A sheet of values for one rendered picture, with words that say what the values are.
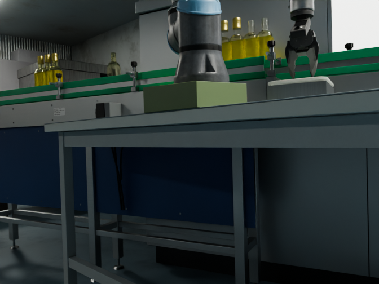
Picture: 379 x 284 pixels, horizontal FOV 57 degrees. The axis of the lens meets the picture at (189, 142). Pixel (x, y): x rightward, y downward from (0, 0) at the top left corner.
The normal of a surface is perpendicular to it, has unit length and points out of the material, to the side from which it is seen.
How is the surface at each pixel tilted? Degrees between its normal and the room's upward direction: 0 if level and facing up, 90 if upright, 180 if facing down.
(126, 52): 90
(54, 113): 90
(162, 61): 90
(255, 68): 90
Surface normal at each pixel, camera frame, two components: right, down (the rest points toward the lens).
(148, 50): -0.47, 0.04
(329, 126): -0.70, 0.04
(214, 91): 0.71, 0.00
